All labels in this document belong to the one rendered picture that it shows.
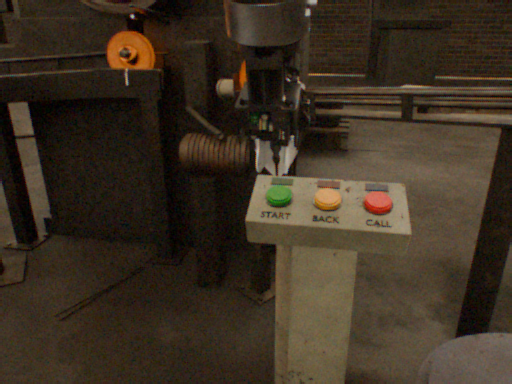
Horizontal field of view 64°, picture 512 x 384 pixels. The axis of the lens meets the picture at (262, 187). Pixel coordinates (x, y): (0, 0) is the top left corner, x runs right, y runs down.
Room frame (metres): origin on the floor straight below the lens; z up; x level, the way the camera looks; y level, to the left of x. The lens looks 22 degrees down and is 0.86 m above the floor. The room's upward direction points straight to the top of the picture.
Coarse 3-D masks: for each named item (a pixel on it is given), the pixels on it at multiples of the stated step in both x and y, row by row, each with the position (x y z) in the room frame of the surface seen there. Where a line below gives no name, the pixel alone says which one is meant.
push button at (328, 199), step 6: (318, 192) 0.58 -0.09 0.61; (324, 192) 0.58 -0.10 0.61; (330, 192) 0.58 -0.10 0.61; (336, 192) 0.58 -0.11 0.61; (318, 198) 0.57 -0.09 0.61; (324, 198) 0.57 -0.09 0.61; (330, 198) 0.57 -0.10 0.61; (336, 198) 0.57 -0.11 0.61; (318, 204) 0.56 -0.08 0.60; (324, 204) 0.56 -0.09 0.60; (330, 204) 0.56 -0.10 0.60; (336, 204) 0.56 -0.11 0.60
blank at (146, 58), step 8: (120, 32) 1.42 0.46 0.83; (128, 32) 1.41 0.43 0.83; (136, 32) 1.43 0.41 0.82; (112, 40) 1.42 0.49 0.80; (120, 40) 1.42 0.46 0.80; (128, 40) 1.41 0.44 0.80; (136, 40) 1.41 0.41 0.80; (144, 40) 1.41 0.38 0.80; (112, 48) 1.42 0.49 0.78; (136, 48) 1.41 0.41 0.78; (144, 48) 1.41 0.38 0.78; (152, 48) 1.43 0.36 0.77; (112, 56) 1.42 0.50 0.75; (144, 56) 1.41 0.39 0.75; (152, 56) 1.41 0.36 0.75; (112, 64) 1.42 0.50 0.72; (120, 64) 1.42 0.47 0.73; (128, 64) 1.44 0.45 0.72; (136, 64) 1.41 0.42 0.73; (144, 64) 1.41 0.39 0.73; (152, 64) 1.42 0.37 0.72
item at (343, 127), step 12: (324, 108) 2.91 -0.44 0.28; (336, 108) 2.92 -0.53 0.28; (312, 120) 3.20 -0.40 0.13; (324, 120) 2.91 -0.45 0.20; (336, 120) 2.92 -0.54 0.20; (348, 120) 3.16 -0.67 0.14; (312, 132) 2.85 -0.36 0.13; (324, 132) 2.83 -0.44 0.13; (336, 132) 2.81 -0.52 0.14; (348, 132) 2.80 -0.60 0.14; (312, 144) 2.91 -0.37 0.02; (324, 144) 2.91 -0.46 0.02; (336, 144) 2.82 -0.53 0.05
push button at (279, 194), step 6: (276, 186) 0.60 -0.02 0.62; (282, 186) 0.60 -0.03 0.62; (270, 192) 0.59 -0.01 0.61; (276, 192) 0.59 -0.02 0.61; (282, 192) 0.59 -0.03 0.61; (288, 192) 0.59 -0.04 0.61; (270, 198) 0.58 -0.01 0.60; (276, 198) 0.57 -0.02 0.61; (282, 198) 0.57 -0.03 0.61; (288, 198) 0.58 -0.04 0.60; (276, 204) 0.57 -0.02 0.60; (282, 204) 0.57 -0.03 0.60
